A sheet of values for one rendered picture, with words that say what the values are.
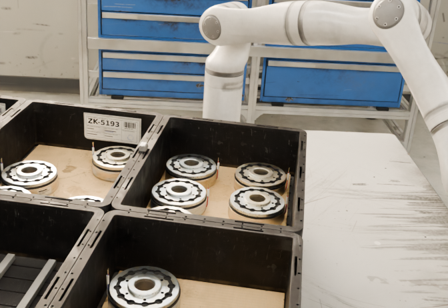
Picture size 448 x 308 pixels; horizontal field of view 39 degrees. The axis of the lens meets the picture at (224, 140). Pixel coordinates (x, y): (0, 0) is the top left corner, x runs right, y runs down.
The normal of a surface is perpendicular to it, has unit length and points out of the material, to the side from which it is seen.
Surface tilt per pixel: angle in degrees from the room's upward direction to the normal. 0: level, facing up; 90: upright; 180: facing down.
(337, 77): 90
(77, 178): 0
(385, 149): 0
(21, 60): 90
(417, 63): 69
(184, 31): 90
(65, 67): 90
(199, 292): 0
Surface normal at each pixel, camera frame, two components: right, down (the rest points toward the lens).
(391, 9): -0.57, -0.15
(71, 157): 0.07, -0.91
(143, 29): 0.04, 0.41
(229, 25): -0.58, 0.25
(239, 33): -0.54, 0.50
